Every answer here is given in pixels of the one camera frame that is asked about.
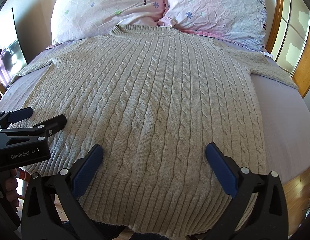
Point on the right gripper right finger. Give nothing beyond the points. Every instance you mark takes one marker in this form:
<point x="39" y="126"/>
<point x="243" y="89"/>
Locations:
<point x="258" y="207"/>

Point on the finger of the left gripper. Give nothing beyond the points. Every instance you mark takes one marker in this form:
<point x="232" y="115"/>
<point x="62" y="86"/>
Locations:
<point x="52" y="126"/>
<point x="12" y="117"/>

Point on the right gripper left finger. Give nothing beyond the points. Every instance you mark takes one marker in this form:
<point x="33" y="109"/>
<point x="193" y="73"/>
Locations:
<point x="51" y="208"/>

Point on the beige cable-knit sweater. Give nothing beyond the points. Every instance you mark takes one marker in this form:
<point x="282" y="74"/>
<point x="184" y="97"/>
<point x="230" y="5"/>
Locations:
<point x="169" y="211"/>

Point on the person's left hand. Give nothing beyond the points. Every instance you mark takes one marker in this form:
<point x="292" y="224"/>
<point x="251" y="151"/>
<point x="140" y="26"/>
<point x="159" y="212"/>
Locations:
<point x="11" y="192"/>

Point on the dark bedside furniture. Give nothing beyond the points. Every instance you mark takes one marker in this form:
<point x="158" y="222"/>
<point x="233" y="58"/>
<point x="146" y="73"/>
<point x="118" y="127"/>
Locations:
<point x="12" y="59"/>

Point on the lavender bed sheet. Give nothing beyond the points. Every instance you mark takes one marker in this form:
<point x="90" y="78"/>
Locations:
<point x="282" y="119"/>

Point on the left pink floral pillow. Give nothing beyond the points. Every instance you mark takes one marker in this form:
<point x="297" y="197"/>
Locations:
<point x="78" y="19"/>

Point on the pink floral pillow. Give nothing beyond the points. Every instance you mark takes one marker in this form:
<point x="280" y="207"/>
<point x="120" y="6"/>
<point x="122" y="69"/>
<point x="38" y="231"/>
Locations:
<point x="78" y="19"/>
<point x="241" y="21"/>

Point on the wooden headboard with panels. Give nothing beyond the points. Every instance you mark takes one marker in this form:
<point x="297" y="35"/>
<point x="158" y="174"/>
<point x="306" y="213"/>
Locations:
<point x="289" y="41"/>

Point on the right pink floral pillow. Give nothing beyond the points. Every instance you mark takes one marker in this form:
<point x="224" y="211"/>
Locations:
<point x="241" y="21"/>

